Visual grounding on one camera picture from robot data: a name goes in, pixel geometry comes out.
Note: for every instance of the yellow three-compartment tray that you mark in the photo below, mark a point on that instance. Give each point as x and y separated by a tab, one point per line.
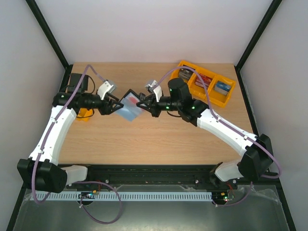
199	92

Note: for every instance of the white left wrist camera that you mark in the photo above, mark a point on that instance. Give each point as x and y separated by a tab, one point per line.
107	87

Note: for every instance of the black card stack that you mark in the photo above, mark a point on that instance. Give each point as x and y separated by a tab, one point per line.
185	74

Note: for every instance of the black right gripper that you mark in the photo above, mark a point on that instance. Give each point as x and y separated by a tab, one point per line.
154	108

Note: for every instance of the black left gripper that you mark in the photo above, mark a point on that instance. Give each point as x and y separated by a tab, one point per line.
106	108

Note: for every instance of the red card stack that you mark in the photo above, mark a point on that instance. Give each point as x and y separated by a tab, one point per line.
205	81

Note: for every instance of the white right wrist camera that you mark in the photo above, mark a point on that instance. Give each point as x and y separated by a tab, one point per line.
153	87

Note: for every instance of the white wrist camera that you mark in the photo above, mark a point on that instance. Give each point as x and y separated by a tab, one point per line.
107	87
153	87

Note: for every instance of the blue card stack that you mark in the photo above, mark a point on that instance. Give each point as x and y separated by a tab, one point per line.
222	88

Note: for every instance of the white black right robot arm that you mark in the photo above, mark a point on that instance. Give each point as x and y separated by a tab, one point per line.
254	151

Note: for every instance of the small yellow plastic bin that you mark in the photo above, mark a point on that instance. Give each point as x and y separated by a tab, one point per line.
84	114

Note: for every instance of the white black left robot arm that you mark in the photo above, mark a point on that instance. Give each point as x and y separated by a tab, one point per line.
40	172

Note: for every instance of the white slotted cable duct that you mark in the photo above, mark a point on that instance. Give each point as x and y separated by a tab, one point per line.
132	196

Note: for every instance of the black aluminium frame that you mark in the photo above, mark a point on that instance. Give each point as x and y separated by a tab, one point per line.
273	7

